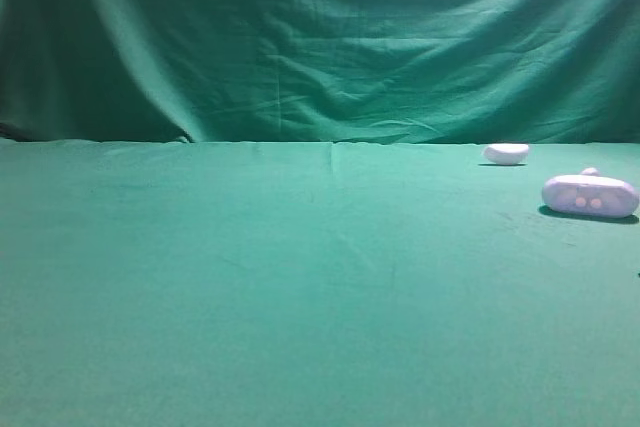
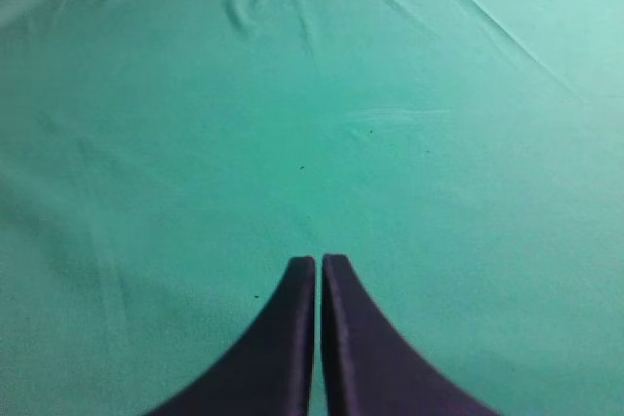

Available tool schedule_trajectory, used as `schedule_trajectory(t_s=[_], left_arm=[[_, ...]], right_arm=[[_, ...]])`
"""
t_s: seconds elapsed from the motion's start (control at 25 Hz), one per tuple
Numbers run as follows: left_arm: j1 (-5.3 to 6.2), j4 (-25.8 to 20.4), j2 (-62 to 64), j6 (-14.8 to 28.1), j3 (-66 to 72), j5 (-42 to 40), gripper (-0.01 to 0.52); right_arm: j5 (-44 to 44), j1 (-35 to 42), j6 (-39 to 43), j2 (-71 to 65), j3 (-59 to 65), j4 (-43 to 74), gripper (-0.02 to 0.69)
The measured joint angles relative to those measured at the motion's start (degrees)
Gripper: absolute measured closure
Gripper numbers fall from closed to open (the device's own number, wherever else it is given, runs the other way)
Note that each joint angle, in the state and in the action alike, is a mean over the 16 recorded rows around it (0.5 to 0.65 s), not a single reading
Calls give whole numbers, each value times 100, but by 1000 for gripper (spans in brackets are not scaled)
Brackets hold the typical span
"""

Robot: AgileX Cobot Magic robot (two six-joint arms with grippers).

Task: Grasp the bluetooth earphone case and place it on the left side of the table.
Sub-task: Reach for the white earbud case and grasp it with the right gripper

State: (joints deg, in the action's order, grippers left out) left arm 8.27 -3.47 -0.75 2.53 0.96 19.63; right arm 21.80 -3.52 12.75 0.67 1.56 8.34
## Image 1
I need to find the white earphone case base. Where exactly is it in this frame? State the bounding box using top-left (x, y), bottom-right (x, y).
top-left (541, 174), bottom-right (639, 218)

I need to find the white earphone case lid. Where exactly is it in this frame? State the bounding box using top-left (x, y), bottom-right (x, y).
top-left (483, 143), bottom-right (530, 166)

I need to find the green backdrop cloth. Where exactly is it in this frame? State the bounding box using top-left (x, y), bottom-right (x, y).
top-left (1, 0), bottom-right (639, 144)

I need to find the green table cloth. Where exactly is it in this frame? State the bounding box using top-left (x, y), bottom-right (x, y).
top-left (1, 141), bottom-right (639, 426)

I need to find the small white earbud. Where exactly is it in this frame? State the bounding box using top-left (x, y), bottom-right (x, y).
top-left (580, 167), bottom-right (600, 176)

